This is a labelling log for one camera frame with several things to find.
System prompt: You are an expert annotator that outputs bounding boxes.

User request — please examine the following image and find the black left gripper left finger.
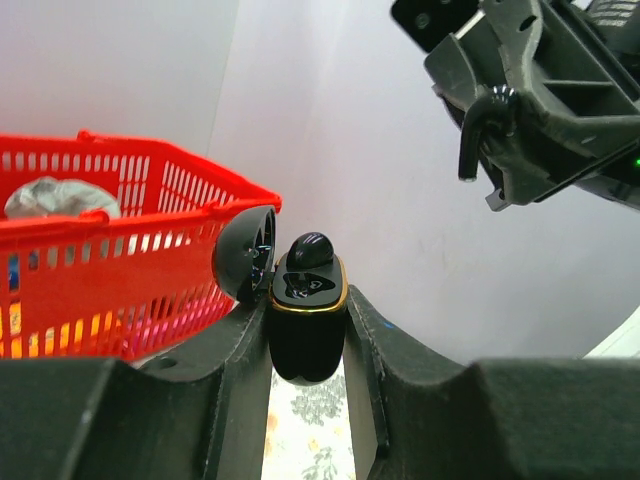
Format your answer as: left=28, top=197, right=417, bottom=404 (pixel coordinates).
left=1, top=298, right=271, bottom=479

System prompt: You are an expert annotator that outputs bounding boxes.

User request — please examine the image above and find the black wireless earbud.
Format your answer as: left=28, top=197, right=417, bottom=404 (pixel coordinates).
left=458, top=84, right=519, bottom=182
left=286, top=232, right=334, bottom=270

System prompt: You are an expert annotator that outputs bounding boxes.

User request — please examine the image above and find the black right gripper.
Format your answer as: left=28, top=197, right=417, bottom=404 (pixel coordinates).
left=423, top=1, right=639, bottom=209

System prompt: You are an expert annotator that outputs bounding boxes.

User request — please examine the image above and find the floral patterned table mat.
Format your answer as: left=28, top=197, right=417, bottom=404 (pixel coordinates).
left=261, top=367, right=356, bottom=480

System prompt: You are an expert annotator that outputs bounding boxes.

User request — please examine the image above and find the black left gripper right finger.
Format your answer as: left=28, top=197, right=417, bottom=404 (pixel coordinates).
left=344, top=287, right=639, bottom=479

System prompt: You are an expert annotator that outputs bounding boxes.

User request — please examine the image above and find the glossy black gold-trimmed case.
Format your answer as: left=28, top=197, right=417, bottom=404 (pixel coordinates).
left=211, top=206, right=349, bottom=386

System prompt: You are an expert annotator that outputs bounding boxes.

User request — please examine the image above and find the red plastic shopping basket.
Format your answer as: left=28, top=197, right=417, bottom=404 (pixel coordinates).
left=1, top=131, right=282, bottom=360

